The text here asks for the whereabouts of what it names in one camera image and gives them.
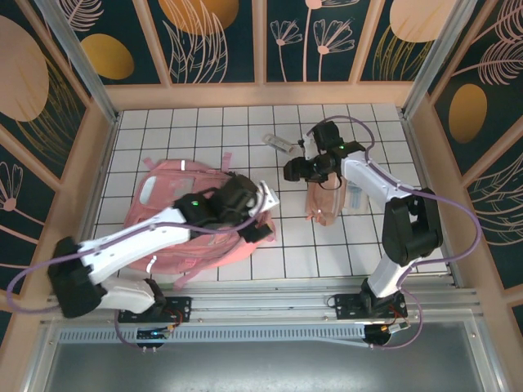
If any translucent peach pencil pouch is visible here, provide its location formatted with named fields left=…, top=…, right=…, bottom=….
left=306, top=173, right=348, bottom=228

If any grey metal sheet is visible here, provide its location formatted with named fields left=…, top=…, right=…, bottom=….
left=24, top=320, right=506, bottom=392

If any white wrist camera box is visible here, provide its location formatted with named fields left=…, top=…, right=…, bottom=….
left=257, top=181, right=282, bottom=213
left=299, top=137, right=319, bottom=161

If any small green circuit board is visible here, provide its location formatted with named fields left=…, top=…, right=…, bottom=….
left=136, top=326, right=172, bottom=341

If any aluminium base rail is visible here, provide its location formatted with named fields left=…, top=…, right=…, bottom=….
left=40, top=285, right=483, bottom=326

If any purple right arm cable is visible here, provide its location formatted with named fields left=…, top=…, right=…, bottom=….
left=306, top=115, right=482, bottom=352

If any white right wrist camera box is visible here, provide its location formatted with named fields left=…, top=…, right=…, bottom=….
left=299, top=137, right=319, bottom=161

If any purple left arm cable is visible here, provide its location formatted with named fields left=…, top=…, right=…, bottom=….
left=7, top=183, right=273, bottom=353

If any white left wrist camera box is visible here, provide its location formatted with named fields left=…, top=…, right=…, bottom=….
left=257, top=181, right=282, bottom=213

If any aluminium frame post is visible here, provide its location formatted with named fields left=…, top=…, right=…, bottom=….
left=402, top=0, right=477, bottom=119
left=34, top=0, right=123, bottom=123

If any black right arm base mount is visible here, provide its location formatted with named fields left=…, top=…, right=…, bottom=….
left=333, top=290, right=409, bottom=322

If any pink backpack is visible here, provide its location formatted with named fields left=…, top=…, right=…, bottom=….
left=122, top=151, right=279, bottom=289

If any grey slotted cable duct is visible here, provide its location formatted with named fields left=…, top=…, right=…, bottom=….
left=59, top=324, right=369, bottom=349

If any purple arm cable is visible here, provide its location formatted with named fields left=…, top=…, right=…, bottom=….
left=7, top=183, right=273, bottom=353
left=306, top=115, right=482, bottom=352

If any thin black right wrist wire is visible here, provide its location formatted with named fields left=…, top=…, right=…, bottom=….
left=317, top=173, right=345, bottom=192

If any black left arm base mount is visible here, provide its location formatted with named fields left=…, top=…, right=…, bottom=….
left=117, top=296, right=193, bottom=324

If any clear ruler package blue print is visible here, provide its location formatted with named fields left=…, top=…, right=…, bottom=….
left=342, top=181, right=369, bottom=214

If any small clear plastic package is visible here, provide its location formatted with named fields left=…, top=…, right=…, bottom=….
left=262, top=133, right=296, bottom=154

